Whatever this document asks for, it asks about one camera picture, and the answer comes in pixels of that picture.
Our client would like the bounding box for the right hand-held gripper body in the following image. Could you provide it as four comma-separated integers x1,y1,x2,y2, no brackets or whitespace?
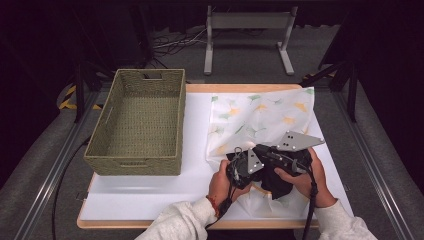
252,130,326,178

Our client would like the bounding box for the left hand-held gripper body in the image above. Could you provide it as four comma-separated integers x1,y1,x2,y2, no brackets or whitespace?
226,147,266,190

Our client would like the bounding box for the white leaf-print laundry bag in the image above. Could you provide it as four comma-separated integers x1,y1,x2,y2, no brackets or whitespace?
204,87,316,218

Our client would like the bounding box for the dark cloth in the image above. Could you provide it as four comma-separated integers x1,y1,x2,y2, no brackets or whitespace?
226,143,314,201

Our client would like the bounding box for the olive woven basket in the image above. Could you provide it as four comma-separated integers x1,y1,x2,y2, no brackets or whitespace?
83,68,187,177

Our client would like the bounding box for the person's left hand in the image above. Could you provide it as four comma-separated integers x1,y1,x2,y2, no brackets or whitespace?
207,159,253,206

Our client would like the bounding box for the person's right hand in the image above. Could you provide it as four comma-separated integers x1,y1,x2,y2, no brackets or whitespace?
273,147,338,209

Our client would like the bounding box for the red wristband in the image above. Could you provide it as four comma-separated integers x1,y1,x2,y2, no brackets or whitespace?
206,195,222,218

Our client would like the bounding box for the black tripod stand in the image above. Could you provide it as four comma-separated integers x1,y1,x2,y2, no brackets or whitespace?
299,61,360,123
73,59,115,124

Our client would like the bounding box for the grey metal stand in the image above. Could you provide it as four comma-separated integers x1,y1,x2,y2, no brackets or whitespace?
203,4,299,76

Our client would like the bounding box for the yellow-black hazard tape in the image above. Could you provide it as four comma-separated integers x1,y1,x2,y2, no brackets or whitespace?
58,84,103,111

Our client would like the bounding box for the left hand-held gripper cable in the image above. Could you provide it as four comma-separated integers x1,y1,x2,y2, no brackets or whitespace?
204,185,236,231

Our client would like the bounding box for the hand-held gripper cable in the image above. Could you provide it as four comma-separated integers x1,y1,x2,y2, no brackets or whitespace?
301,169,320,240
204,185,236,231

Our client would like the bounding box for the right hand-held gripper cable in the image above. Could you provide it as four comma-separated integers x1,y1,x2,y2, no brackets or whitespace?
301,169,320,240

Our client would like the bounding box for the aluminium rail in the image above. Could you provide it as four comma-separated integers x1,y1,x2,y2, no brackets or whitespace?
14,90,102,240
332,90,415,240

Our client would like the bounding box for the bundle of floor cables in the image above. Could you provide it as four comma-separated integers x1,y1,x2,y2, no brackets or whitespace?
152,27,210,57

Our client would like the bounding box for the black floor cable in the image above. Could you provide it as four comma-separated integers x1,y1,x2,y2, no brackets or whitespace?
51,135,92,240

